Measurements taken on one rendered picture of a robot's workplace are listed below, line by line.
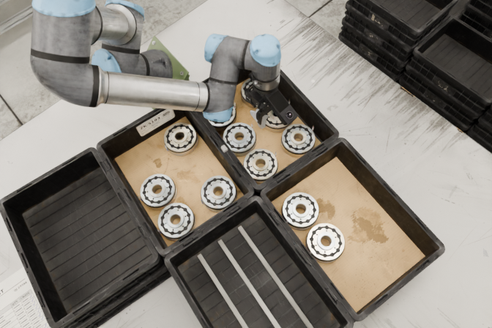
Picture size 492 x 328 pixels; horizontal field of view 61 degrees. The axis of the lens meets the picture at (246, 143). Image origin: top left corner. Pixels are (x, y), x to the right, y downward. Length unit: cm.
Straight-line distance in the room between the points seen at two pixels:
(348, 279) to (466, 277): 39
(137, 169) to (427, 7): 156
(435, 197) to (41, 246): 121
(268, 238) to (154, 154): 44
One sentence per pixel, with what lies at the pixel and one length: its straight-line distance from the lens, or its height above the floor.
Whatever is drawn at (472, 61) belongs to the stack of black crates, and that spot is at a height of 38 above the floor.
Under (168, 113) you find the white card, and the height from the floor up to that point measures 89.
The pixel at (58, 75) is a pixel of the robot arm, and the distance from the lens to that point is 94.
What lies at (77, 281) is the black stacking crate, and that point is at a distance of 128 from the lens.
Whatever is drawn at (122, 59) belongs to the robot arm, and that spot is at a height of 100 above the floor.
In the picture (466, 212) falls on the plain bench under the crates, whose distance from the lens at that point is 149.
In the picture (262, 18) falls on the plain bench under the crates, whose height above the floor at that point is 70.
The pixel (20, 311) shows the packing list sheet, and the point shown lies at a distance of 148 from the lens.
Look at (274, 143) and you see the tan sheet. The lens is 130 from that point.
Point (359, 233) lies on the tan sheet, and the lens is 123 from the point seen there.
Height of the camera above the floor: 199
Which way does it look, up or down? 63 degrees down
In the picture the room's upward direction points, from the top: 5 degrees counter-clockwise
